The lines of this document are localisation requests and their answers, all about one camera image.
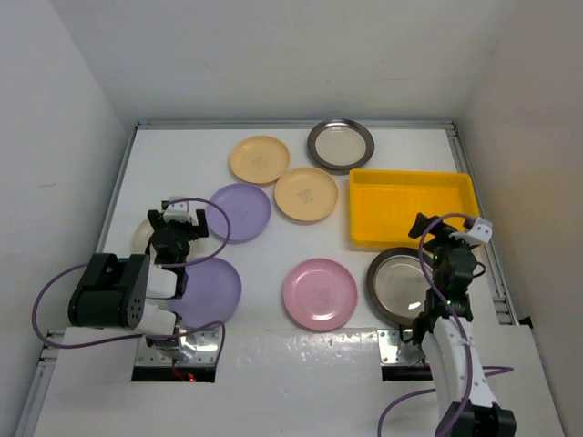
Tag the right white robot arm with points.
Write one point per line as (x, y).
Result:
(443, 330)

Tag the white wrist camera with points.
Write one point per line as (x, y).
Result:
(478, 231)
(176, 209)

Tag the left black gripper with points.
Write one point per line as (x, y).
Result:
(195, 230)

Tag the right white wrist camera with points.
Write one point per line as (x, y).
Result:
(478, 231)

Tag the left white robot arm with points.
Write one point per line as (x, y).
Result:
(114, 292)

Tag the pink plate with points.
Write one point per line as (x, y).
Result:
(320, 295)

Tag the near purple plate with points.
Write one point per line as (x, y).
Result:
(213, 293)

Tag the yellow plastic bin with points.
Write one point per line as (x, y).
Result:
(384, 203)

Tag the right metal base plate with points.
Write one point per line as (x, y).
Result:
(396, 348)

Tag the aluminium frame rail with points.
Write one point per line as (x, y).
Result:
(273, 379)

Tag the cream white plate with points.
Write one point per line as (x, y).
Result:
(141, 237)

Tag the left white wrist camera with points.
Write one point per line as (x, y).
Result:
(176, 209)

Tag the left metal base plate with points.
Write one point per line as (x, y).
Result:
(199, 349)

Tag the far orange plate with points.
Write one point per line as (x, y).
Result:
(260, 160)

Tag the metal base plate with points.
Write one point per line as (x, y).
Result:
(199, 349)
(396, 348)

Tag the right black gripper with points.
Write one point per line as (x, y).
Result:
(442, 235)

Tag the purple plate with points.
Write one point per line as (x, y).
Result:
(247, 207)
(213, 293)

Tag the near orange plate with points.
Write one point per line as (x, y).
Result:
(306, 194)

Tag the far purple plate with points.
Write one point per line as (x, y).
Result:
(247, 207)

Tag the orange plate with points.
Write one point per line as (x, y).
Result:
(306, 194)
(260, 160)

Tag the steel rimmed plate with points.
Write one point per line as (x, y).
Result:
(395, 286)
(340, 145)

